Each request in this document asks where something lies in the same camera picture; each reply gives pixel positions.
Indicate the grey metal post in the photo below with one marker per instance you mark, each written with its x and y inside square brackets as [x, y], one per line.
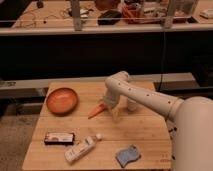
[168, 20]
[75, 7]

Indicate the black bag on shelf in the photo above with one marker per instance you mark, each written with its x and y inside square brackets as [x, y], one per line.
[109, 17]

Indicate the grey metal post left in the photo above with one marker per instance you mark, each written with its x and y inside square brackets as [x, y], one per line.
[75, 7]

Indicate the grey metal post right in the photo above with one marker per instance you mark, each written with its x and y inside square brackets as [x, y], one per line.
[168, 20]

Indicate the orange wooden bowl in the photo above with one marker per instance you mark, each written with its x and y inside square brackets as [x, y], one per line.
[61, 101]

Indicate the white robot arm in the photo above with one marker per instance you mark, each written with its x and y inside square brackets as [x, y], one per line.
[192, 143]

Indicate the white plastic bottle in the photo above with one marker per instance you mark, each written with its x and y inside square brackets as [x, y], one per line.
[83, 147]

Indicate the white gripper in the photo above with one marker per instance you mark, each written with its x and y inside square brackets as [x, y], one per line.
[111, 101]

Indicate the red tray on shelf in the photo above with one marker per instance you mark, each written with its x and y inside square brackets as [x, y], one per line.
[131, 15]

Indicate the blue sponge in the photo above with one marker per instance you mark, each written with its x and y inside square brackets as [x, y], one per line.
[128, 155]

